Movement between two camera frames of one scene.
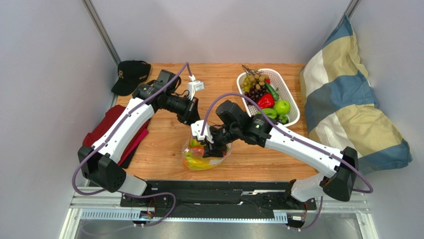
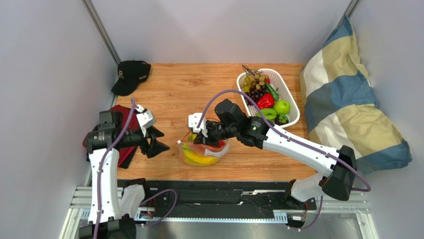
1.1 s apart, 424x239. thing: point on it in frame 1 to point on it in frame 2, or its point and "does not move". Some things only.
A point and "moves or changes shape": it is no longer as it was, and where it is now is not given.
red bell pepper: x=266 y=101 does not move
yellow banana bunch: x=198 y=163 moves or changes shape
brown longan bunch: x=257 y=78 does not move
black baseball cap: x=130 y=73 does not move
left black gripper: x=190 y=112 to x=157 y=147
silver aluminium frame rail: x=101 y=31 does not move
